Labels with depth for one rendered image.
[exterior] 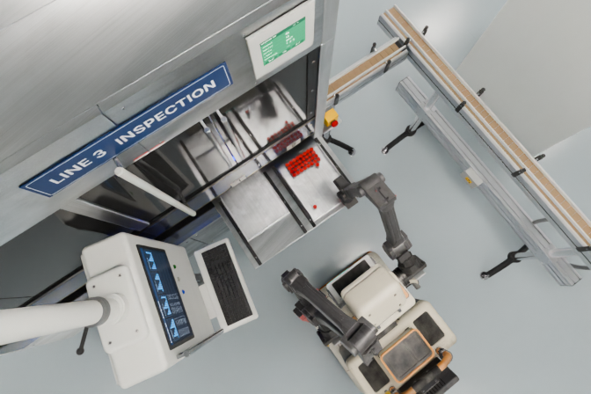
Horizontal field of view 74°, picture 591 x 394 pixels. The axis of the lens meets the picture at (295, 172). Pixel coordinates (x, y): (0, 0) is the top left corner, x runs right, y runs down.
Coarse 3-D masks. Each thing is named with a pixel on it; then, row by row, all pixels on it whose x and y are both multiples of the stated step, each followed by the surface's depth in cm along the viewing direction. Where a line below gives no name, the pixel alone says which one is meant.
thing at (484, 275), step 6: (522, 246) 277; (510, 252) 275; (516, 252) 272; (510, 258) 273; (504, 264) 272; (510, 264) 273; (492, 270) 275; (498, 270) 273; (480, 276) 281; (486, 276) 278
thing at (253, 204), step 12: (252, 180) 213; (264, 180) 213; (228, 192) 212; (240, 192) 212; (252, 192) 211; (264, 192) 211; (228, 204) 210; (240, 204) 210; (252, 204) 210; (264, 204) 210; (276, 204) 209; (240, 216) 208; (252, 216) 208; (264, 216) 208; (276, 216) 208; (240, 228) 204; (252, 228) 206; (264, 228) 203
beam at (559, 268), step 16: (416, 96) 260; (416, 112) 268; (432, 112) 257; (432, 128) 262; (448, 128) 254; (448, 144) 256; (464, 144) 251; (464, 160) 249; (480, 160) 248; (480, 176) 245; (496, 192) 243; (496, 208) 250; (512, 208) 239; (512, 224) 245; (528, 224) 237; (528, 240) 241; (544, 240) 234; (544, 256) 234; (560, 272) 229; (576, 272) 229
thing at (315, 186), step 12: (324, 156) 216; (312, 168) 214; (324, 168) 214; (288, 180) 213; (300, 180) 213; (312, 180) 212; (324, 180) 212; (300, 192) 211; (312, 192) 211; (324, 192) 211; (336, 192) 210; (312, 204) 209; (324, 204) 209; (336, 204) 205; (312, 216) 207
